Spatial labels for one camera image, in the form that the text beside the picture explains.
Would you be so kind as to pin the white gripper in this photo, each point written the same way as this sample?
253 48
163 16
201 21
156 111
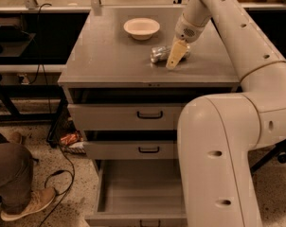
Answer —
187 30

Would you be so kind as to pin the grey metal drawer cabinet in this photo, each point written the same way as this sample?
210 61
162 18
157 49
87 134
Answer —
109 67

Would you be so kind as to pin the black top drawer handle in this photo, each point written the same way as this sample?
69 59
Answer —
141 115

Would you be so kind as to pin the black middle drawer handle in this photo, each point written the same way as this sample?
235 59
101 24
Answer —
149 150

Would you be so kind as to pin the grey middle drawer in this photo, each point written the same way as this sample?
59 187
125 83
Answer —
128 150

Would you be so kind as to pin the tan sneaker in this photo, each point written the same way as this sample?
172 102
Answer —
40 199

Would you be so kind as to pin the orange snack packet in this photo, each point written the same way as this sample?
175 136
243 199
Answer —
70 139

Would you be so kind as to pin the person's leg brown trousers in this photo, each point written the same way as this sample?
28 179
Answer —
16 172

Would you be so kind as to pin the grey bottom drawer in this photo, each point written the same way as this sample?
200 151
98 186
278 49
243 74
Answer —
139 193

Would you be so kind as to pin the white paper bowl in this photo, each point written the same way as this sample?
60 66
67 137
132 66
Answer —
141 28

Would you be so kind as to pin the black wire basket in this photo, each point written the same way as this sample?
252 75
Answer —
60 127

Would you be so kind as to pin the grey top drawer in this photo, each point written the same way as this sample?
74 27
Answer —
89 117

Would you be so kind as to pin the black drawer handle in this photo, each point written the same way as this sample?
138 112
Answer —
141 115
149 150

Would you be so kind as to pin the grey drawer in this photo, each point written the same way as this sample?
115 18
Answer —
139 193
89 117
128 150

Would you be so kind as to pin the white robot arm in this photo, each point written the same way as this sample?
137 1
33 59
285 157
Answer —
216 132

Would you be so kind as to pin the black office chair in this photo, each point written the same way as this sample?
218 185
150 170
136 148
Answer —
279 152

